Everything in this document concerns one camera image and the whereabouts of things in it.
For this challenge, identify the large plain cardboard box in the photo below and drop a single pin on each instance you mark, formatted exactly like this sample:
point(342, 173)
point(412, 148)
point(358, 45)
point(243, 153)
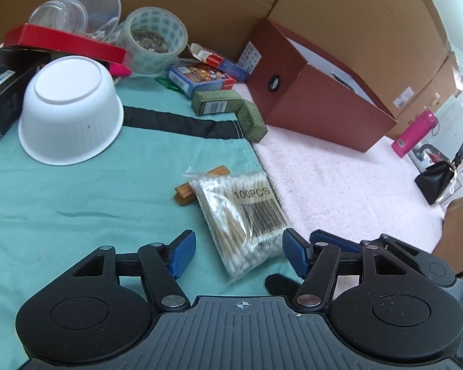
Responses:
point(351, 27)

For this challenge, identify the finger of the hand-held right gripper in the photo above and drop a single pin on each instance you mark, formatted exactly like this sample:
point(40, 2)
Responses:
point(279, 283)
point(339, 241)

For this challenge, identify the large labelled cardboard box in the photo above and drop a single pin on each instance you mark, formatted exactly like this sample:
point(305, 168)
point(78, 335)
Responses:
point(196, 0)

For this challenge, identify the pale pink towel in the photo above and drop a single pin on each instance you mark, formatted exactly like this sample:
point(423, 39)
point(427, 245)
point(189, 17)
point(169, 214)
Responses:
point(351, 185)

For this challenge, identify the black rectangular box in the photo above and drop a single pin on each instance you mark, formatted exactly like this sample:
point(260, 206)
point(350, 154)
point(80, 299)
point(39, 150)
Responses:
point(4, 88)

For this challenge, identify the green patterned tape roll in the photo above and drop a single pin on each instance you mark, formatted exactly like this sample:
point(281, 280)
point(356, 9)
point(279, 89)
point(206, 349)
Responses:
point(154, 57)

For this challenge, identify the red box lid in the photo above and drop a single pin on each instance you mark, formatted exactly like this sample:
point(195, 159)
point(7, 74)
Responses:
point(61, 42)

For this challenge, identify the pink water bottle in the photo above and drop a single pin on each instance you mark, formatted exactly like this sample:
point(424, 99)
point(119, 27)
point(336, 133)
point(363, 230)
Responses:
point(413, 135)

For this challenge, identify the green small box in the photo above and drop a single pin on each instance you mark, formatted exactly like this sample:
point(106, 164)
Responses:
point(216, 102)
point(252, 121)

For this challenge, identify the open red blue carton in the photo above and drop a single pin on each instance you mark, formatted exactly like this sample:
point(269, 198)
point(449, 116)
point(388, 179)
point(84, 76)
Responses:
point(225, 65)

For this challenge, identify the white plastic bowl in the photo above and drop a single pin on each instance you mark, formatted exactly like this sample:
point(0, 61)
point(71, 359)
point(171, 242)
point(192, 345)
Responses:
point(69, 115)

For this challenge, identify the dark red cardboard box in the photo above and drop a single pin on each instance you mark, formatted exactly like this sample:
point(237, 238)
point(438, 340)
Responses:
point(312, 92)

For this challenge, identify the bag of cotton swabs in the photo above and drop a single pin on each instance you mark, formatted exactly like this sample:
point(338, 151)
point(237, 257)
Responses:
point(241, 223)

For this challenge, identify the wooden clip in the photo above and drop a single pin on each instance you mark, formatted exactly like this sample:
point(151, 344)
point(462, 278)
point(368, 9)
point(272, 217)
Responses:
point(183, 194)

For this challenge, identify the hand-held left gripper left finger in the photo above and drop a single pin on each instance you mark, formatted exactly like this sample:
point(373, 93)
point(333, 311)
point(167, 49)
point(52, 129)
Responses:
point(183, 254)

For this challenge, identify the small clear plastic cup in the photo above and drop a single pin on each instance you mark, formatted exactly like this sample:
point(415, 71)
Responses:
point(46, 17)
point(77, 17)

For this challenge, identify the black leather bag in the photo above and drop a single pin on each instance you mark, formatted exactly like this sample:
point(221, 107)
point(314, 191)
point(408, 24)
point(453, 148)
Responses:
point(434, 183)

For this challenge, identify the clear plastic cups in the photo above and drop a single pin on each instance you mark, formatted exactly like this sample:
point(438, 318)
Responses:
point(96, 0)

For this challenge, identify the teal cloth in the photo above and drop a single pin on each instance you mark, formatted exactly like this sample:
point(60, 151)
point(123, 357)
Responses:
point(81, 200)

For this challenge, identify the blue card box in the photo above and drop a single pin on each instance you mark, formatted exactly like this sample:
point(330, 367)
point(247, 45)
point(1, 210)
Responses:
point(200, 77)

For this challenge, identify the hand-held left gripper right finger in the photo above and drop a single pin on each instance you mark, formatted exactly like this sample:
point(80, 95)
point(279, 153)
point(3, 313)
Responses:
point(297, 254)

